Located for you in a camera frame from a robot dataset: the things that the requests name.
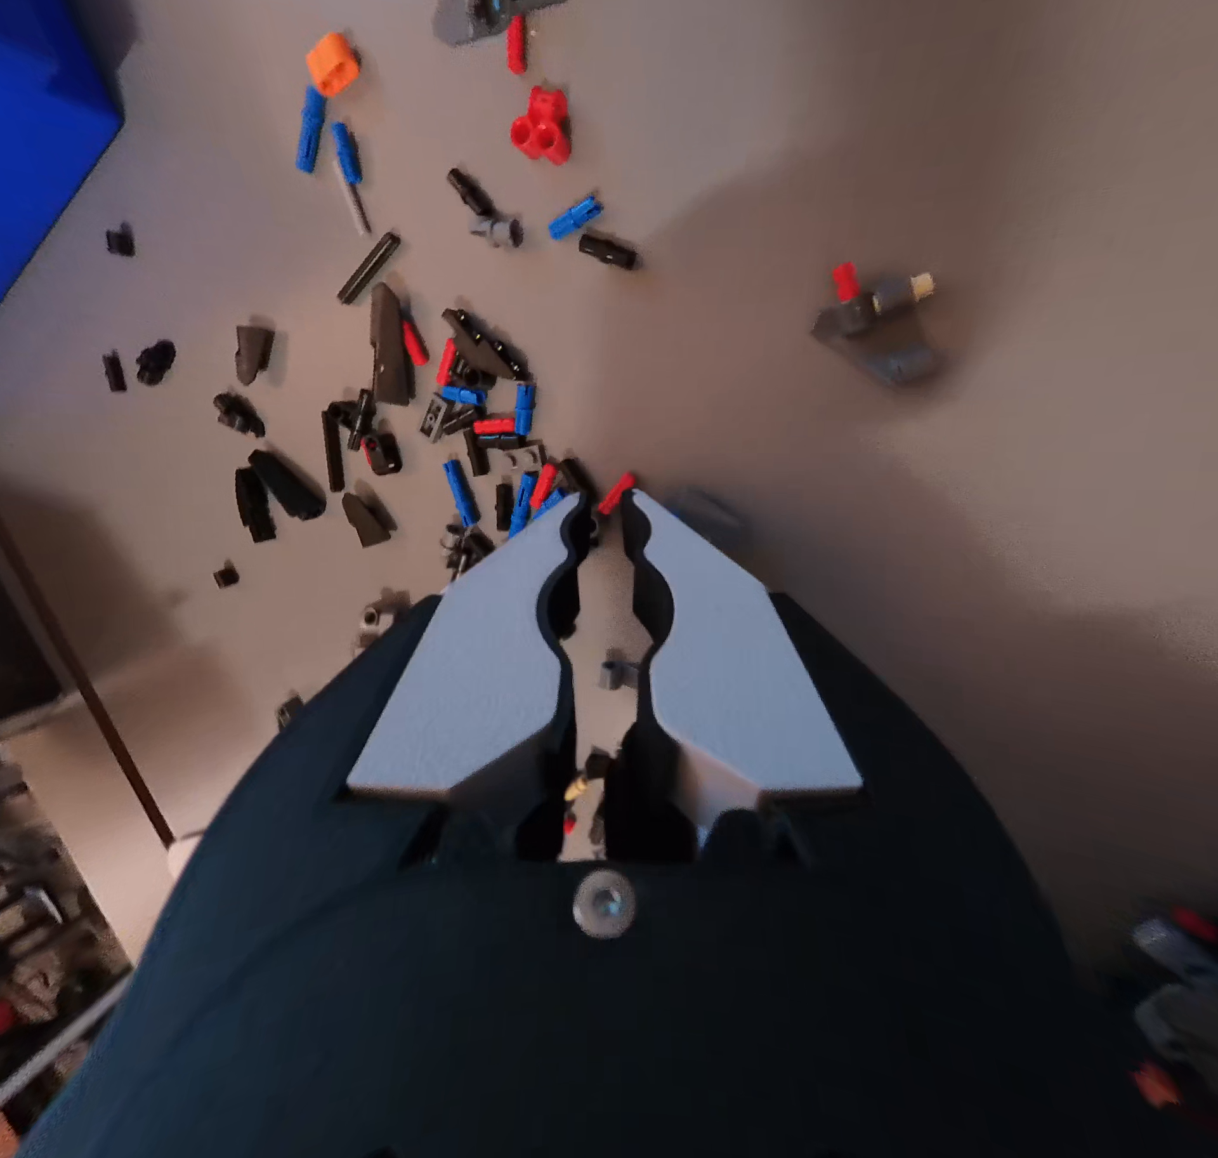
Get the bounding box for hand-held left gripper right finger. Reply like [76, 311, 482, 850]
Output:
[622, 489, 863, 795]

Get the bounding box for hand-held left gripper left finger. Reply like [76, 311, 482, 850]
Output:
[347, 492, 584, 795]

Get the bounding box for pile of small lego pieces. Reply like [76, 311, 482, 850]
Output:
[100, 220, 647, 840]

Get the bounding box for red triple-hole lego connector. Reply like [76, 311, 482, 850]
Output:
[512, 83, 571, 166]

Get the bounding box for orange lego connector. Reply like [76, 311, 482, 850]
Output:
[306, 31, 361, 98]

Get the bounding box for grey panel with red pin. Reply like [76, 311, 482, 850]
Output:
[810, 263, 944, 388]

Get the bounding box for black pin with grey connector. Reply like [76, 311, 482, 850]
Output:
[447, 169, 524, 250]

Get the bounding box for blue plastic bin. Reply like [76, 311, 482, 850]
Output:
[0, 0, 125, 305]

